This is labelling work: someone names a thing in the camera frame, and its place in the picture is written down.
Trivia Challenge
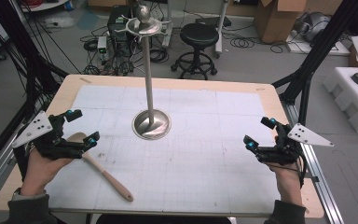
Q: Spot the grey wristwatch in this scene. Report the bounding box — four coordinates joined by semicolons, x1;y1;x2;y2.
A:
11;187;48;202

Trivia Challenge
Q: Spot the black computer tower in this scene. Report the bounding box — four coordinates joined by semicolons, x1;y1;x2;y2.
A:
106;5;135;49

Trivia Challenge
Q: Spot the person's left hand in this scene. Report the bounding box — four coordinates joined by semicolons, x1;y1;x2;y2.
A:
20;147;76;197

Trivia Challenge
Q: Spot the black round stool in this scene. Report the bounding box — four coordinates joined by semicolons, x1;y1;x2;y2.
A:
170;22;220;80

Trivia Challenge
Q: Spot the white foam block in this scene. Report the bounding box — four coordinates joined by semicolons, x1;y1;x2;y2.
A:
323;66;358;134

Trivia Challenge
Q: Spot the wooden spoon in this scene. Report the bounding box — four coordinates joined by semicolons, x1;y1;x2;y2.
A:
65;132;135;203

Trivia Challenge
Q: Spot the white grid mat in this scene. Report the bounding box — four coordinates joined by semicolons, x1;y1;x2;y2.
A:
45;84;282;215

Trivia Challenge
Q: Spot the black frame with cables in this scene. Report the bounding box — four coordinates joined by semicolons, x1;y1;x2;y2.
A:
0;0;70;176

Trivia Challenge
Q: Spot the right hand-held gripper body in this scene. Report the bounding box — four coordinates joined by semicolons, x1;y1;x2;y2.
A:
255;122;336;166

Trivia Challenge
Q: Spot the grey rounded device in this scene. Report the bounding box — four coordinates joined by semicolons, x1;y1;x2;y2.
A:
294;11;332;43

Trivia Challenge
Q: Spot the small grey power box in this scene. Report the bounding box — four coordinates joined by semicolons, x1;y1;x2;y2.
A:
96;35;108;54

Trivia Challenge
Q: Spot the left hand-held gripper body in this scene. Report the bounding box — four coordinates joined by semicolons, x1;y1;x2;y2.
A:
11;110;87;161

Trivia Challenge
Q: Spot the cardboard box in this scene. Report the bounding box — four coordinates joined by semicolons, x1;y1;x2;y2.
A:
254;0;310;45

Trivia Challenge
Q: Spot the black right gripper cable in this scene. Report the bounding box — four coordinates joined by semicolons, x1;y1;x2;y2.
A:
271;154;308;189

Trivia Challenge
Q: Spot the aluminium rail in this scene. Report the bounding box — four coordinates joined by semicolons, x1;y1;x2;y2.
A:
280;98;345;224

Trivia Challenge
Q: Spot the white metal post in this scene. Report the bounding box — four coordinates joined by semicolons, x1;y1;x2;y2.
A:
214;0;231;59

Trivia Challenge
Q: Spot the metal utensil stand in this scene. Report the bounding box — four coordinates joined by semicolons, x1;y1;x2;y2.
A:
117;4;172;141

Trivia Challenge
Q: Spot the person's right hand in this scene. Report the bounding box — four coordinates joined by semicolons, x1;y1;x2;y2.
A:
268;135;304;206

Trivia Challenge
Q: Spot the black frame strut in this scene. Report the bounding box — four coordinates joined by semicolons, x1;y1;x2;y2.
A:
271;0;358;127

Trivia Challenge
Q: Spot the black coiled floor cable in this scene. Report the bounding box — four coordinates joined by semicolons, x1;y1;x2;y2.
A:
228;32;256;49

